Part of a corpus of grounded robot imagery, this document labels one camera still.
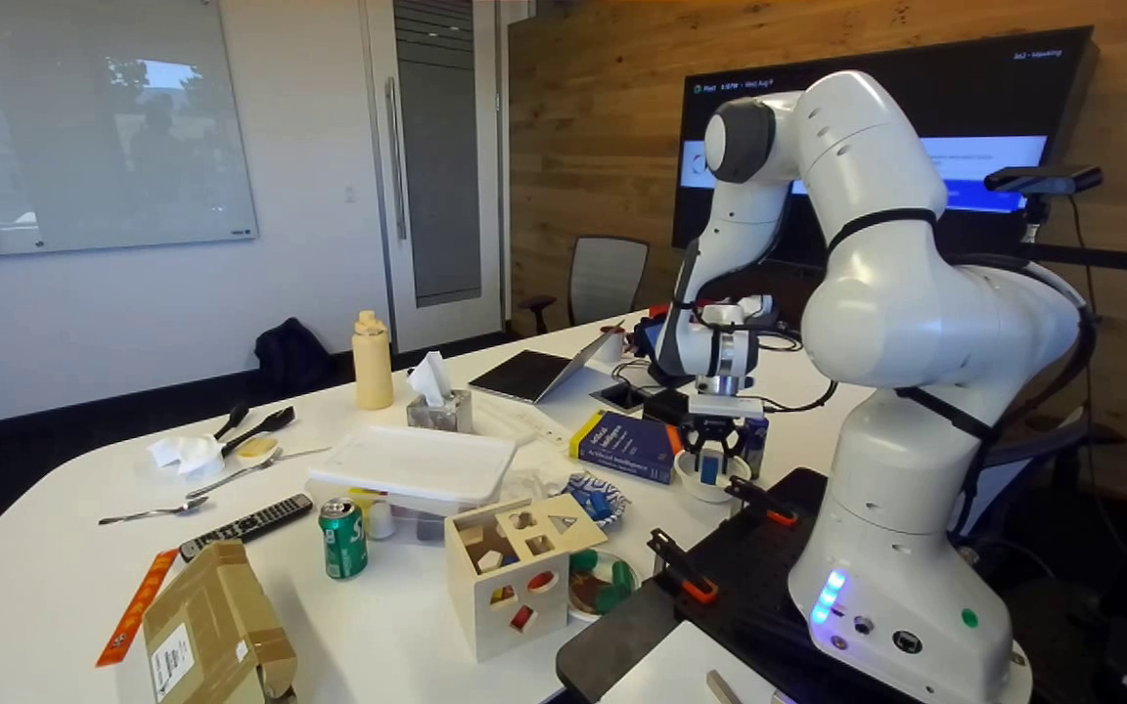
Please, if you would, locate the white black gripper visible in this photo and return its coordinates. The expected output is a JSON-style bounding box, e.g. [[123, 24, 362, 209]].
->
[[679, 292, 778, 463]]

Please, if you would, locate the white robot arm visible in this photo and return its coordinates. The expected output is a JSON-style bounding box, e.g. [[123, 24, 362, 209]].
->
[[659, 72, 1086, 704]]

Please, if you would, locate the white bowl with green blocks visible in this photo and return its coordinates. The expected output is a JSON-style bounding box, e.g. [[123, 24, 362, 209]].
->
[[567, 549, 637, 617]]

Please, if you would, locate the grey office chair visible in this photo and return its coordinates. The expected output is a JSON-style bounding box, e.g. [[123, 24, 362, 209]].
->
[[567, 236, 649, 320]]

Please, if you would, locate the black laptop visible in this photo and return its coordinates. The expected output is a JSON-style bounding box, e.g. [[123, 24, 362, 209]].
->
[[474, 335, 614, 403]]

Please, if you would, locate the orange black clamp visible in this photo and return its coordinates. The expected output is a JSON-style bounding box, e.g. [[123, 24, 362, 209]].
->
[[646, 530, 722, 605]]

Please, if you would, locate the tissue box holder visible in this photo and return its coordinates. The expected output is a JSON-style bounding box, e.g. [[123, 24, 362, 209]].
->
[[408, 351, 474, 434]]

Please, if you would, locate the white plastic container lid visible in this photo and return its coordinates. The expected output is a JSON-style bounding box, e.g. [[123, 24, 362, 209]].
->
[[311, 428, 516, 518]]

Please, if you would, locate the wooden shape sorter box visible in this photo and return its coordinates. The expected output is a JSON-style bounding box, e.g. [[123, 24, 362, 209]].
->
[[445, 493, 606, 661]]

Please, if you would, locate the yellow squeeze bottle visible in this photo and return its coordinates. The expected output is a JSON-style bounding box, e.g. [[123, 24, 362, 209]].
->
[[352, 311, 396, 411]]

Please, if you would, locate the green soda can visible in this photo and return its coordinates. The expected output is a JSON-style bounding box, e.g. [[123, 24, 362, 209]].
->
[[318, 498, 367, 579]]

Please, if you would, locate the black backpack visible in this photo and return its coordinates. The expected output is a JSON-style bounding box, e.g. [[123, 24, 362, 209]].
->
[[254, 318, 328, 393]]

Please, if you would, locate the black spatula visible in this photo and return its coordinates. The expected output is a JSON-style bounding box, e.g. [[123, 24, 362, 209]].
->
[[220, 407, 295, 457]]

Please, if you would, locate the black remote control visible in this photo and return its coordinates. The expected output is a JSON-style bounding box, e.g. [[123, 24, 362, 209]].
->
[[182, 493, 315, 562]]

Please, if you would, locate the metal spoon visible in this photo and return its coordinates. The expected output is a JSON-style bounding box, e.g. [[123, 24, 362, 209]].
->
[[100, 449, 281, 523]]

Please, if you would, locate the cardboard box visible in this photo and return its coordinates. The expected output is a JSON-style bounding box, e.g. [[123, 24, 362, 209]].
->
[[115, 541, 299, 704]]

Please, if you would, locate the orange ruler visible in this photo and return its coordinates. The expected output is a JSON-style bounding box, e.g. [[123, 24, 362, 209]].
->
[[96, 549, 182, 668]]

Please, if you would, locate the whiteboard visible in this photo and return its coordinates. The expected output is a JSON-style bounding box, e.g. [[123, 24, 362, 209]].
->
[[0, 0, 258, 257]]

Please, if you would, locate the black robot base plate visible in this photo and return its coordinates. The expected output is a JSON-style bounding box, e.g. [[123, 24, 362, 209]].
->
[[558, 471, 860, 704]]

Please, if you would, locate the wall monitor screen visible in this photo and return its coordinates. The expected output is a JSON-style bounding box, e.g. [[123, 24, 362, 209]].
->
[[675, 29, 1094, 268]]

